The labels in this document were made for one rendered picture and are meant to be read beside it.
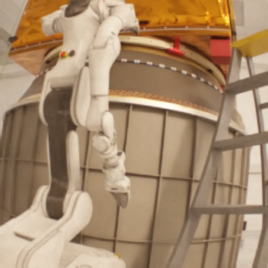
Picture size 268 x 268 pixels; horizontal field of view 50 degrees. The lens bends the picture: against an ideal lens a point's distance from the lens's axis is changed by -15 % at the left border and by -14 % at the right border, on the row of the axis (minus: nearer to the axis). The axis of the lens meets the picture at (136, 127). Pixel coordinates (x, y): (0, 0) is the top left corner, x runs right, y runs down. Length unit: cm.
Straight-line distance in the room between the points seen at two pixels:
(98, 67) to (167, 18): 124
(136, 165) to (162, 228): 39
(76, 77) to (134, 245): 93
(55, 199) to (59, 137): 25
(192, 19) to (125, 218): 138
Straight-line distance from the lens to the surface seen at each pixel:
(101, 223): 170
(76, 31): 139
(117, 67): 201
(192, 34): 217
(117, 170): 121
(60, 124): 128
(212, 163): 145
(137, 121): 175
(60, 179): 132
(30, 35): 278
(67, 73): 132
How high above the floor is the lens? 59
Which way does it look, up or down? 14 degrees up
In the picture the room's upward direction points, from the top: 6 degrees clockwise
